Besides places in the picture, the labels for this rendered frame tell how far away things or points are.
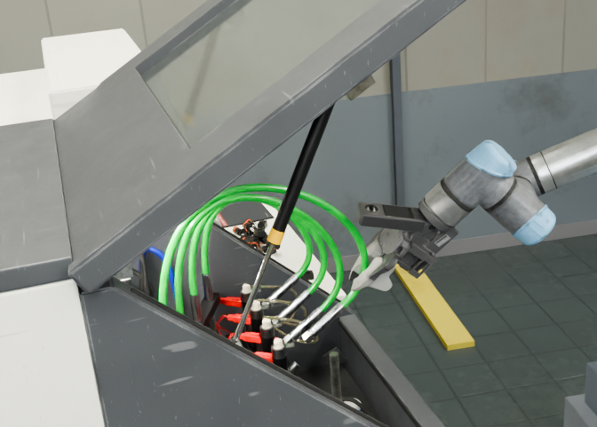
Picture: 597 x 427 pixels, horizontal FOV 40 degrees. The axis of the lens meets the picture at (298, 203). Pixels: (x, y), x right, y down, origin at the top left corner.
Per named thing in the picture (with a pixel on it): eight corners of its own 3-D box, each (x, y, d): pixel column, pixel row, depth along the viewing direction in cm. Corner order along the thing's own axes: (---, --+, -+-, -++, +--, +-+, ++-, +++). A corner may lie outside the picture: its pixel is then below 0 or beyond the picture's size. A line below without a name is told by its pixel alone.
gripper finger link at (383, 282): (374, 311, 151) (408, 275, 148) (350, 296, 148) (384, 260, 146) (370, 300, 153) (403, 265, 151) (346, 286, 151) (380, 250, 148)
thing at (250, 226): (289, 255, 217) (287, 235, 215) (250, 263, 214) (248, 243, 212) (266, 224, 237) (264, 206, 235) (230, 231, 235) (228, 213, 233)
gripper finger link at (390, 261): (376, 286, 146) (409, 251, 144) (370, 281, 146) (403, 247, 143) (370, 271, 150) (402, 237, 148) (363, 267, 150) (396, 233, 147)
